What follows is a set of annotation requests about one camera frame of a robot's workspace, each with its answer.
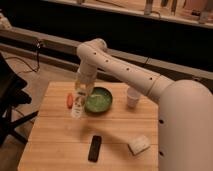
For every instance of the white sponge block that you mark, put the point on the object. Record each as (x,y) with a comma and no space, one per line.
(139,144)

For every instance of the black office chair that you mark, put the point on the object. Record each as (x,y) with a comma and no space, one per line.
(11,95)

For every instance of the clear labelled plastic bottle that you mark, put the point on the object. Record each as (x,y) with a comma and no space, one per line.
(78,103)

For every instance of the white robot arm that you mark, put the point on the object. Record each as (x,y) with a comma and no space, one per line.
(185,141)

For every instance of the orange carrot toy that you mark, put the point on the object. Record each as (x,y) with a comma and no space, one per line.
(69,100)

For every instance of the white paper cup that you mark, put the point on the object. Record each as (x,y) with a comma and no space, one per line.
(133,97)

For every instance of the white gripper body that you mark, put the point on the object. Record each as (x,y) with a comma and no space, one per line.
(85,81)

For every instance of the black remote control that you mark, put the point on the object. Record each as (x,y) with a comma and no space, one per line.
(94,148)

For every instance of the green ceramic bowl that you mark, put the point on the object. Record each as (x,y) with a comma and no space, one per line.
(99,101)

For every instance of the long grey metal rail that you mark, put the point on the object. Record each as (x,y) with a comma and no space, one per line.
(171,96)

